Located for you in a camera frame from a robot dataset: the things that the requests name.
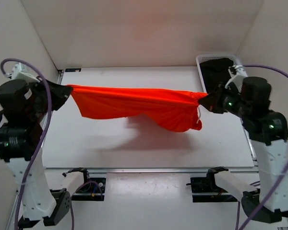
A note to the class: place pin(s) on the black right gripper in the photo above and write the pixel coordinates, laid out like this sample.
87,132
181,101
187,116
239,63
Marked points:
211,101

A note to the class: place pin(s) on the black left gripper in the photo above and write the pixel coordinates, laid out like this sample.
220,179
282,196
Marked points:
60,94

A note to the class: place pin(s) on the orange shorts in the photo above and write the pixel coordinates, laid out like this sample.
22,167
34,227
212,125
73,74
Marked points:
172,110

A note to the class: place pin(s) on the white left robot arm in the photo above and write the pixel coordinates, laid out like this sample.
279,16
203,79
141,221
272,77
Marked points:
20,149

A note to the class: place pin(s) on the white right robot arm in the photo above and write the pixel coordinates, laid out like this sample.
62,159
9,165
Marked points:
268,135

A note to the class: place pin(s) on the black folded shorts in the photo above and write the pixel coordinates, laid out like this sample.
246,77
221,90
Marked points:
215,72

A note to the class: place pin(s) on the black corner label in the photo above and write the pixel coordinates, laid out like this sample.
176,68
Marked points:
73,70

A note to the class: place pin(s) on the white plastic basket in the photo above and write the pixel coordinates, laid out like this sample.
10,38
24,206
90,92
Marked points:
237,72

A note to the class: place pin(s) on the aluminium table edge rail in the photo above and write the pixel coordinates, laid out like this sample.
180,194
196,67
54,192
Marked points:
138,144

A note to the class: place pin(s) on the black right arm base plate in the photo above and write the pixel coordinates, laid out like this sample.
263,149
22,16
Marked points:
203,193

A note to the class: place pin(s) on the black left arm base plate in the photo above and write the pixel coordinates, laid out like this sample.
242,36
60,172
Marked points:
92,188

